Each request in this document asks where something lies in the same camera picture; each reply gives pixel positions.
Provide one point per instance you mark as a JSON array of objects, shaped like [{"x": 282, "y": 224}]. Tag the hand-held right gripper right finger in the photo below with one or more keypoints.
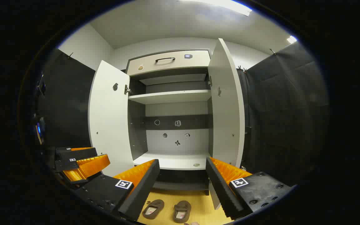
[{"x": 220, "y": 190}]

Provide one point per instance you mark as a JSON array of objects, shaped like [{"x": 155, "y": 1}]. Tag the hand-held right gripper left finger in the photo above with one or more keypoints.
[{"x": 142, "y": 190}]

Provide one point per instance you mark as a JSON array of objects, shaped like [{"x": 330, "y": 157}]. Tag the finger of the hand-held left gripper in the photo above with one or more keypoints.
[
  {"x": 89, "y": 165},
  {"x": 80, "y": 153}
]

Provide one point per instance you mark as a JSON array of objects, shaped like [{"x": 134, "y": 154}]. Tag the brown fuzzy shoe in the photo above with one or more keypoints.
[
  {"x": 153, "y": 208},
  {"x": 181, "y": 211}
]

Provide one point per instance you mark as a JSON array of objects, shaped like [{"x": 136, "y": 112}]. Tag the white and grey shoe cabinet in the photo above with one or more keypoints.
[{"x": 173, "y": 161}]

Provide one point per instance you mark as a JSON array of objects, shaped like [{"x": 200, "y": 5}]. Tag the beige cabinet drawer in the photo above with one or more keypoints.
[{"x": 173, "y": 67}]

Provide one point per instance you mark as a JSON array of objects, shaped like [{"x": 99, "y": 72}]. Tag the small ceiling light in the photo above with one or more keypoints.
[{"x": 291, "y": 39}]

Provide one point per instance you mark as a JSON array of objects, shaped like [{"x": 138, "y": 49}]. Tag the long ceiling light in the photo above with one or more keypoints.
[{"x": 230, "y": 6}]

